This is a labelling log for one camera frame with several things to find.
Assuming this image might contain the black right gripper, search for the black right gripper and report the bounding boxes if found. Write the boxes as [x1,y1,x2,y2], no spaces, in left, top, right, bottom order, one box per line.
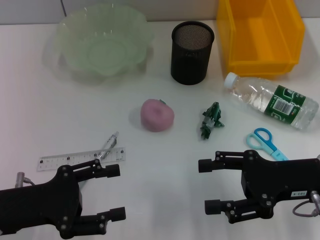
[198,149,320,225]

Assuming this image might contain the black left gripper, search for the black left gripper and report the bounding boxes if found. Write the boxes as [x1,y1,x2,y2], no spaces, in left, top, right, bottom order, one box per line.
[0,159,127,239]

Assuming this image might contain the green plastic wrapper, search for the green plastic wrapper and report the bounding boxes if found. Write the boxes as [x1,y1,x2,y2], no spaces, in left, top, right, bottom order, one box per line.
[199,101,225,141]

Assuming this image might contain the clear water bottle green label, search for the clear water bottle green label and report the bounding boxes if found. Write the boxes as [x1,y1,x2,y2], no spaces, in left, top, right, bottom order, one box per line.
[223,71,320,132]

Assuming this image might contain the clear grey pen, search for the clear grey pen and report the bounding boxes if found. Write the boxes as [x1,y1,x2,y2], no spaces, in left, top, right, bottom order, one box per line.
[79,131,120,188]

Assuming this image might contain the transparent ruler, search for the transparent ruler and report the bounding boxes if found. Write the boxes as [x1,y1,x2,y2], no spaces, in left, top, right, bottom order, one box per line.
[36,146,126,172]

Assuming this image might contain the blue scissors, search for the blue scissors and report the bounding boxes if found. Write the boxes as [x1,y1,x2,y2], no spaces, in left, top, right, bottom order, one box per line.
[246,127,290,161]

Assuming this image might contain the black mesh pen cup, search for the black mesh pen cup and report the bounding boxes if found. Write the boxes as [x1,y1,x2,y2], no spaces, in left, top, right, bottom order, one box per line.
[170,20,216,86]

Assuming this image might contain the green translucent fruit bowl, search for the green translucent fruit bowl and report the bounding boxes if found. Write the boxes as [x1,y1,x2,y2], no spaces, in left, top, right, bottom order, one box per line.
[42,3,156,86]

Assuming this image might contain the yellow plastic bin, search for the yellow plastic bin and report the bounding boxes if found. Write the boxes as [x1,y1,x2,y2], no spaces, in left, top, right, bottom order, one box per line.
[216,0,306,80]

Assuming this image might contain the left gripper cable with plug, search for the left gripper cable with plug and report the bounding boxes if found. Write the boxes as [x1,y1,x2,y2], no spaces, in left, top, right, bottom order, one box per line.
[15,171,36,189]

